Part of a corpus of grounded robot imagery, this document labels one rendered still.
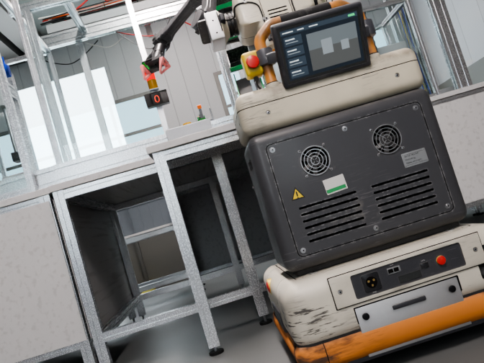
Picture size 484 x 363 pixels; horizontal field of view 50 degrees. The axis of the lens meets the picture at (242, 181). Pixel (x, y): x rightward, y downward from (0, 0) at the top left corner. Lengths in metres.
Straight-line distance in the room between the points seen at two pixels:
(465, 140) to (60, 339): 2.55
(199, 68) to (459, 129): 3.59
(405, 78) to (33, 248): 1.70
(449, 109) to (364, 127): 2.04
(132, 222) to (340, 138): 3.20
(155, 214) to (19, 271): 2.14
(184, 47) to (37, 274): 4.35
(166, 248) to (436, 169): 4.76
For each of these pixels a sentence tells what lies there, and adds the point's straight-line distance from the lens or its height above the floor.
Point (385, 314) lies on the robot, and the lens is 1.42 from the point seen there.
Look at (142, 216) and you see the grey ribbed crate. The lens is 4.47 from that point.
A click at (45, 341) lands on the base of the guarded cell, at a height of 0.22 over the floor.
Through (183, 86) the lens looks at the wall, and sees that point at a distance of 6.24.
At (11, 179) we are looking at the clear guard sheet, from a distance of 2.55.
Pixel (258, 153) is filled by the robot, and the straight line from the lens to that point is 1.43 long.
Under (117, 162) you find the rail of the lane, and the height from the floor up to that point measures 0.89.
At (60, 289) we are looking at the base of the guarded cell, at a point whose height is 0.41.
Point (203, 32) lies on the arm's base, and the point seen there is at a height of 1.18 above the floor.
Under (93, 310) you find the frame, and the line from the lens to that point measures 2.42.
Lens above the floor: 0.48
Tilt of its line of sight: 4 degrees up
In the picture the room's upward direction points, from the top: 17 degrees counter-clockwise
